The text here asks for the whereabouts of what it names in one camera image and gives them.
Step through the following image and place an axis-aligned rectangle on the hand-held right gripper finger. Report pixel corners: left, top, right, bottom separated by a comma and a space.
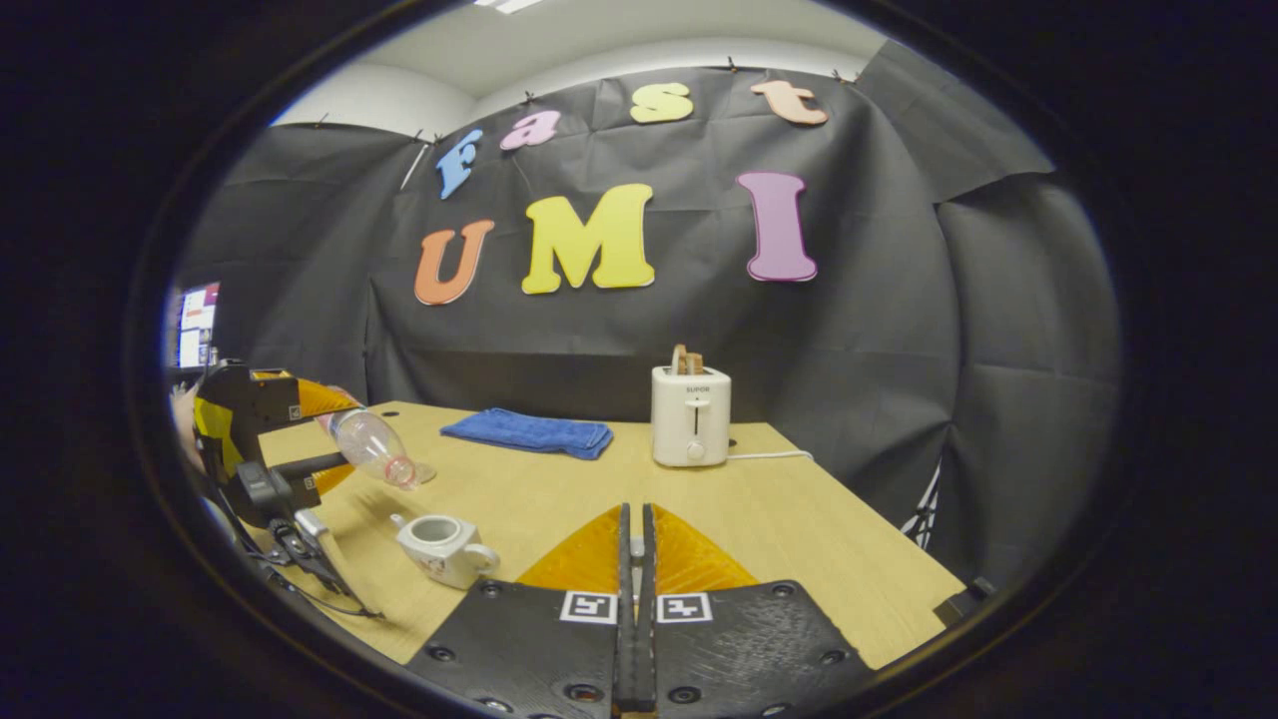
404, 502, 637, 715
639, 502, 880, 715

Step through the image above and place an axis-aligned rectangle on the clear plastic water bottle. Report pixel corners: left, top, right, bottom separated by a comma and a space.
318, 404, 420, 490

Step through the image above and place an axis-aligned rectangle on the white ceramic teacup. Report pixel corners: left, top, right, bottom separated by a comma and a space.
391, 514, 500, 590

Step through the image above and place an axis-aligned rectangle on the computer monitor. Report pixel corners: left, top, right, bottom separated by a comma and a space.
178, 283, 222, 370

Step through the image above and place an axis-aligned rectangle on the white toaster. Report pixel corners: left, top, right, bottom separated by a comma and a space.
651, 365, 732, 468

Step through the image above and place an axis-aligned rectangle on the blue towel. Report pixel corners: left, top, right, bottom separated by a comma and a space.
440, 407, 615, 460

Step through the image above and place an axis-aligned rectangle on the black backdrop cloth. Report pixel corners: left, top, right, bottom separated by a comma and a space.
175, 40, 1124, 590

